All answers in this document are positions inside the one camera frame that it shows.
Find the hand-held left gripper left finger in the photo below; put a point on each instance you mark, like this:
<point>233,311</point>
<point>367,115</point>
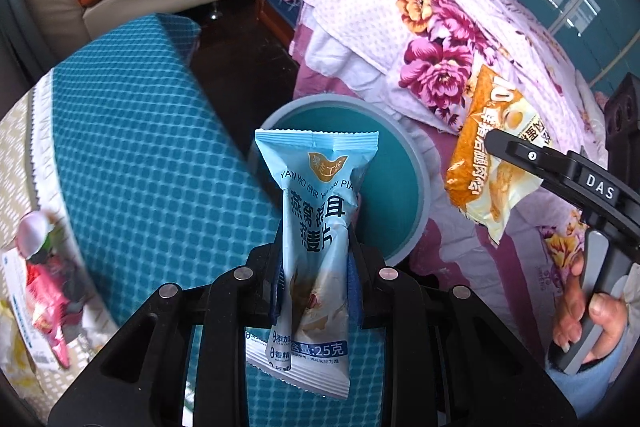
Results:
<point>260,272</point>

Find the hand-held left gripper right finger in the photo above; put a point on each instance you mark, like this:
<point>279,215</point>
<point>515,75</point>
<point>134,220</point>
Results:
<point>354,294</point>

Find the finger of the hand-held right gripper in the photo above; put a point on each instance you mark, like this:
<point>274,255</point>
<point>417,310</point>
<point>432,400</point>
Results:
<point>520,152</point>

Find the yellow snack packet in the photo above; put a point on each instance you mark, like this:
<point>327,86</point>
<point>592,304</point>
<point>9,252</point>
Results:
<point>495,157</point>

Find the light blue snack packet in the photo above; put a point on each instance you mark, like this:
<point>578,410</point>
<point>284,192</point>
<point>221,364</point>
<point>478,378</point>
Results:
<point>315,232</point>

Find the teal trash bin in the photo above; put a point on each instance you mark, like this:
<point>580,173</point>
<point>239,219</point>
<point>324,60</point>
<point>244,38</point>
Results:
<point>395,177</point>

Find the pink snack wrapper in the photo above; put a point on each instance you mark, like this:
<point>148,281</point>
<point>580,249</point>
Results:
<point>47,307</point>

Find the person's right forearm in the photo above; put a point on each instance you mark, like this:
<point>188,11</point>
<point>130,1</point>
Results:
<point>615,387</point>

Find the person's right hand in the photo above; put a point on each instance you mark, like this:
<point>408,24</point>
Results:
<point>567,302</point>

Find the pink white bed sheet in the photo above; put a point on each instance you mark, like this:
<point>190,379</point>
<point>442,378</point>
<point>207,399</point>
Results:
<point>500,267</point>

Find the floral quilt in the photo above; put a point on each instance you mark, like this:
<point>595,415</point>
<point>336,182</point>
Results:
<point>425,32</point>

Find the teal and beige tablecloth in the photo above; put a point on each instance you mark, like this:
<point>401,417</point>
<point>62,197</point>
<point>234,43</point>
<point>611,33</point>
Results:
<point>150,157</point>

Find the blue bed frame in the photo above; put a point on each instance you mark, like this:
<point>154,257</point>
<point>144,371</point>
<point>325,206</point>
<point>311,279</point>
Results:
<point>280,7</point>

